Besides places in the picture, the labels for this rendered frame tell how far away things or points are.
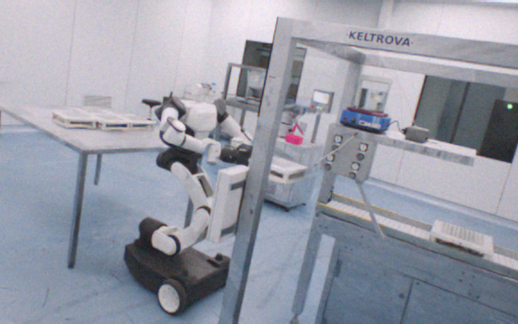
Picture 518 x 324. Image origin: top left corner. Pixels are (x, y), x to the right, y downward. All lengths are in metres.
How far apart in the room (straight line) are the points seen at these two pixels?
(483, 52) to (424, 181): 5.86
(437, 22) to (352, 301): 5.47
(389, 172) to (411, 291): 5.09
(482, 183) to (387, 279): 4.91
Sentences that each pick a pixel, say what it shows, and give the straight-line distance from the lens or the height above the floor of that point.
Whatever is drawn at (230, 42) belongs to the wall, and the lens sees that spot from 8.64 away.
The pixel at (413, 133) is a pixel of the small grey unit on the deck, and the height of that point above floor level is 1.33.
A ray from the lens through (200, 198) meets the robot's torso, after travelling 2.60.
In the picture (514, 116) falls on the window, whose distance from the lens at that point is 6.96.
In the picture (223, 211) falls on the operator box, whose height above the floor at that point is 0.99.
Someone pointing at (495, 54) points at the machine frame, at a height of 1.64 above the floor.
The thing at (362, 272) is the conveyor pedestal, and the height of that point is 0.62.
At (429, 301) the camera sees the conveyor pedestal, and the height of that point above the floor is 0.60.
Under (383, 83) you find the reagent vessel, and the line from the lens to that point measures 2.11.
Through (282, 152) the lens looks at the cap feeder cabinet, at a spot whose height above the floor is 0.64.
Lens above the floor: 1.49
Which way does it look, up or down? 11 degrees down
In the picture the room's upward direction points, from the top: 11 degrees clockwise
